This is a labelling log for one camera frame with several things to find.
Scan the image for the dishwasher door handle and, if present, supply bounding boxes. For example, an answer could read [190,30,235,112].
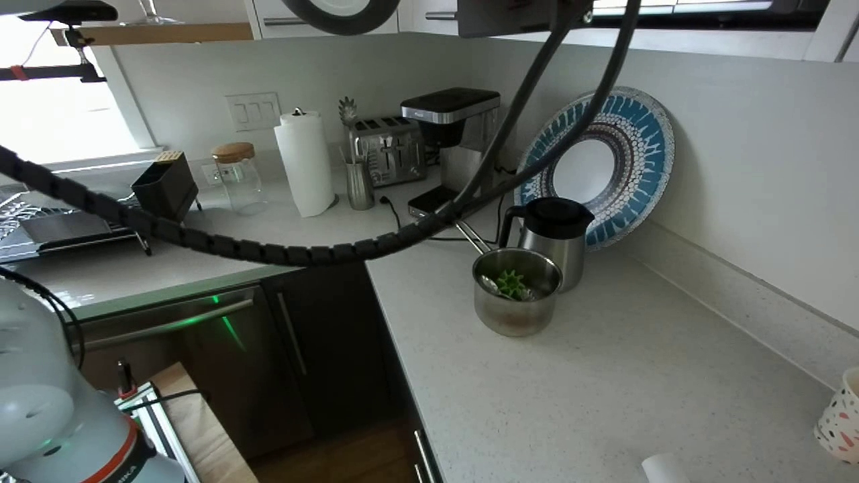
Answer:
[79,298,256,354]

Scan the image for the black knife block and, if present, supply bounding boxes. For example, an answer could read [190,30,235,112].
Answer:
[130,150,201,223]

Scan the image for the dark cabinet door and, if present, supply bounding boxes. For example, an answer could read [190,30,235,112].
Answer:
[260,263,407,440]

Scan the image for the dish rack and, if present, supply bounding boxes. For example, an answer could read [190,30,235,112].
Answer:
[0,184,153,264]

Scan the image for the glass jar with wooden lid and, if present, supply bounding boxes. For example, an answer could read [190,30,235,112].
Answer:
[211,142,268,216]

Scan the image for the drawer handle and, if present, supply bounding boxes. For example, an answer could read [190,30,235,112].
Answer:
[412,429,438,483]

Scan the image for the wooden shelf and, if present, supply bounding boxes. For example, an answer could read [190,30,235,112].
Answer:
[79,22,255,47]

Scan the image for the black and steel coffee maker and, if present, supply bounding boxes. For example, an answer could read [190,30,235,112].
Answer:
[400,87,502,220]

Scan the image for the window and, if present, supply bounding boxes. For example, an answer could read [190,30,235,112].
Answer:
[0,13,163,166]

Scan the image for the steel carafe with black lid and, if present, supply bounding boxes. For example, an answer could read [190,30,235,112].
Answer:
[497,197,597,293]

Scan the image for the blue patterned decorative plate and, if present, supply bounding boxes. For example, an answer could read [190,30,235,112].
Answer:
[513,86,676,253]

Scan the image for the white switch plate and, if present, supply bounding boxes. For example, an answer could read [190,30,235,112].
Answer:
[225,92,283,133]

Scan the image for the steel utensil cup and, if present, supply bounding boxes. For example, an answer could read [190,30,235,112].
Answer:
[345,160,376,211]

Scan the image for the white paper roll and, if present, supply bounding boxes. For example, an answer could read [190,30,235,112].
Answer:
[640,452,693,483]

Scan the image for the white upper cabinet door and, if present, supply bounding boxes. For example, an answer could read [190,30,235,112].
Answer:
[244,0,403,40]

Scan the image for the paper towel roll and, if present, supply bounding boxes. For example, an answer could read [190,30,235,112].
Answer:
[273,107,338,219]

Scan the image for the speckled paper cup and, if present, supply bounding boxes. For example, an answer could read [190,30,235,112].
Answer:
[813,367,859,466]

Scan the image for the steel toaster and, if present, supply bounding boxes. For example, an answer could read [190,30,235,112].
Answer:
[348,115,429,189]

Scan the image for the green spiky toy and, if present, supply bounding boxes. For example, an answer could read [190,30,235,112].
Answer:
[496,269,532,301]

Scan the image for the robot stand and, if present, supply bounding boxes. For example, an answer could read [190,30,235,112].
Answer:
[113,362,260,483]

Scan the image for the steel pot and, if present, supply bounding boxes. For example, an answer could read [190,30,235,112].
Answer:
[455,220,564,338]

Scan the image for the camera on mount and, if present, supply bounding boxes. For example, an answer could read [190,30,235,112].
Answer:
[0,0,119,85]

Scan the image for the dishwasher door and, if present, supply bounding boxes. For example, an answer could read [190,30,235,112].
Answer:
[66,284,316,464]

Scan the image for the black cable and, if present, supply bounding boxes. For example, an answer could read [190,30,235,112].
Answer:
[378,194,512,244]

